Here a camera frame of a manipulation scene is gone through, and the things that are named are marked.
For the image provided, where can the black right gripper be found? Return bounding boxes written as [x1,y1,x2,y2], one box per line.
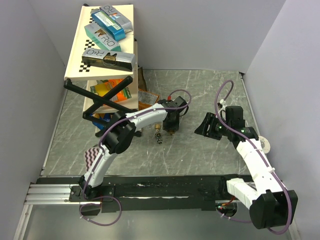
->
[194,112,232,141]

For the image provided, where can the small padlock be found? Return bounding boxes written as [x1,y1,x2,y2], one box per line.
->
[155,132,163,144]

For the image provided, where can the brass padlock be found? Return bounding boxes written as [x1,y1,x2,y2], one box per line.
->
[154,122,161,132]

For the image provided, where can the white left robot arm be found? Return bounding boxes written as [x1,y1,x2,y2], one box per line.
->
[79,96,189,201]

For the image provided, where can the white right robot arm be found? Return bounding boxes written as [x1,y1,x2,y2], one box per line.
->
[194,106,298,229]

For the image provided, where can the orange Kettle chips bag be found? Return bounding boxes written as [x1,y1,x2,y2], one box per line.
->
[138,88,160,111]

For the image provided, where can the white tape roll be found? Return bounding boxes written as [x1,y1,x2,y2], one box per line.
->
[258,135,271,154]

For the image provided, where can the cream two-tier shelf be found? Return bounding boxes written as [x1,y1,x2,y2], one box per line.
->
[64,4,139,114]

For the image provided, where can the orange sponge package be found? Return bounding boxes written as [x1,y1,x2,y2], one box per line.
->
[90,79,132,103]

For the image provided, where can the dark grey R&O box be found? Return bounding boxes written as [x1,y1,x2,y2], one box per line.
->
[81,48,137,72]

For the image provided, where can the teal R&O box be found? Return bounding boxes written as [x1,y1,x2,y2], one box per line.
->
[84,22,122,52]

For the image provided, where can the blue foil box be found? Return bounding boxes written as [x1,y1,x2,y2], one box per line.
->
[91,10,126,42]

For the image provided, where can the silver R&O box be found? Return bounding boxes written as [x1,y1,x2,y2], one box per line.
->
[99,5,134,33]

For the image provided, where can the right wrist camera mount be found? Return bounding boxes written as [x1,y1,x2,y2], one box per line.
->
[217,99,227,118]

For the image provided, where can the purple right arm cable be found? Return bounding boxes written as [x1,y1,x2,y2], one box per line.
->
[214,79,293,235]

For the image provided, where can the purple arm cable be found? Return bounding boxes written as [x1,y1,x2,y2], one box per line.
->
[81,89,193,198]
[214,79,293,235]

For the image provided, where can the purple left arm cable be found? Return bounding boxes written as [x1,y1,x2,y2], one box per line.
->
[81,89,193,198]

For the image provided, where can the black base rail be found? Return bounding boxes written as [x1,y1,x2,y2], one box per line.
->
[68,174,253,214]

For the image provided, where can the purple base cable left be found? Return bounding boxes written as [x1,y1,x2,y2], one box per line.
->
[78,195,123,227]

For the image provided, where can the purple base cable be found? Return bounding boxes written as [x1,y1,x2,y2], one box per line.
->
[216,199,253,223]
[78,195,123,227]

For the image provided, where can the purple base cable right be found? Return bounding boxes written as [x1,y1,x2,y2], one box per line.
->
[216,199,253,223]

